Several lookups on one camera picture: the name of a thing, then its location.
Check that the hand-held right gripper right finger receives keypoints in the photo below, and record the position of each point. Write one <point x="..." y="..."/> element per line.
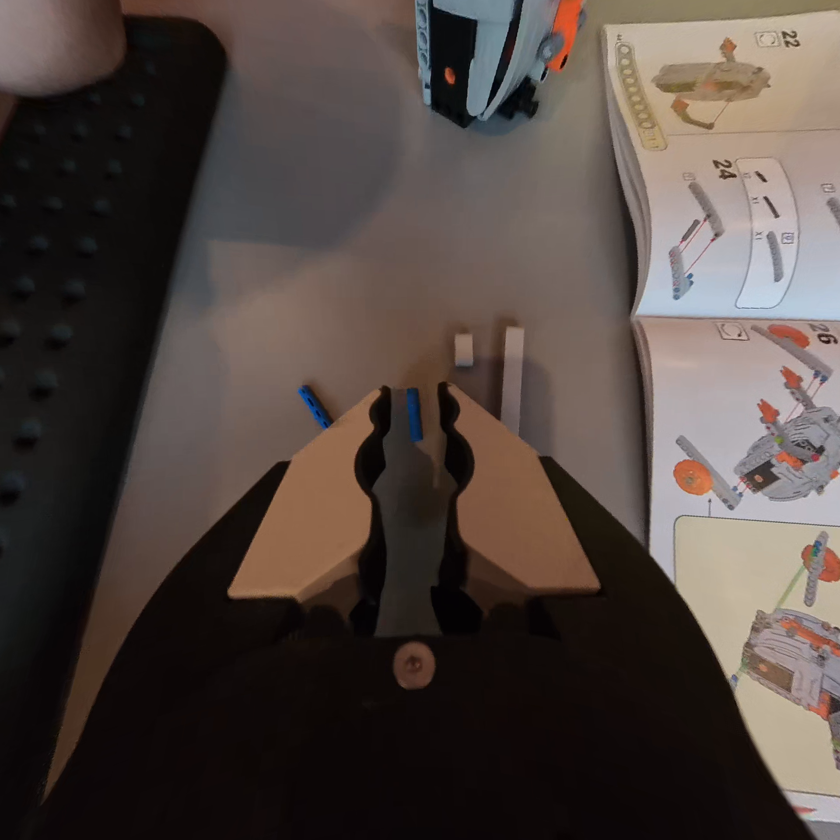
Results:
<point x="525" y="525"/>

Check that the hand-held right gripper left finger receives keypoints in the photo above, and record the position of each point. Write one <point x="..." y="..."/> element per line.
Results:
<point x="308" y="525"/>

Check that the blue connector pin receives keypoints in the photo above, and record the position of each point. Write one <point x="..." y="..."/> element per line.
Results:
<point x="313" y="407"/>
<point x="414" y="413"/>

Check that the short light grey beam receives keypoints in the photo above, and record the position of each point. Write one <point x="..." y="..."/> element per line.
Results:
<point x="463" y="349"/>

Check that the grey partly built robot model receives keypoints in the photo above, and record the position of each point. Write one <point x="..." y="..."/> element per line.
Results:
<point x="472" y="59"/>

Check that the person's left forearm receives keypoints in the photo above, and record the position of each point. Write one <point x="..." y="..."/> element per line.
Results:
<point x="52" y="46"/>

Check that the grey desk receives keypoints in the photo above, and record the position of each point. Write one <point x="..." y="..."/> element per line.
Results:
<point x="315" y="262"/>

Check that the open instruction booklet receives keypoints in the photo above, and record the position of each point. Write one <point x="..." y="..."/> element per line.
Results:
<point x="722" y="275"/>

